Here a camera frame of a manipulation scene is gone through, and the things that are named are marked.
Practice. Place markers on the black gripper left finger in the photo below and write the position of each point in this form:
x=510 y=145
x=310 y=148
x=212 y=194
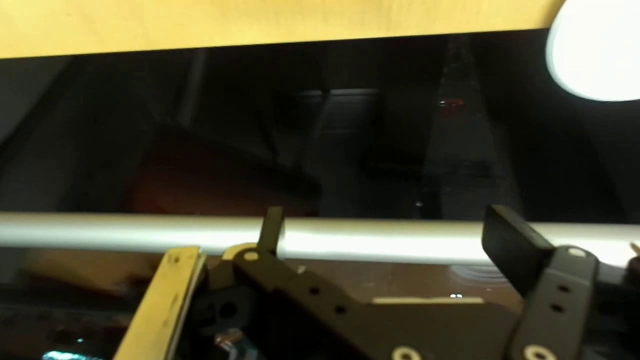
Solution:
x=167 y=307

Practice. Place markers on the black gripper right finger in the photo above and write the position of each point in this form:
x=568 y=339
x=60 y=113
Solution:
x=526 y=253

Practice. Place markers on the white paper plate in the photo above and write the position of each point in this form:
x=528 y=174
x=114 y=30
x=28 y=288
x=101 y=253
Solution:
x=601 y=52

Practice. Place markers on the long silver window rail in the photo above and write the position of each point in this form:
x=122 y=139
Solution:
x=400 y=236

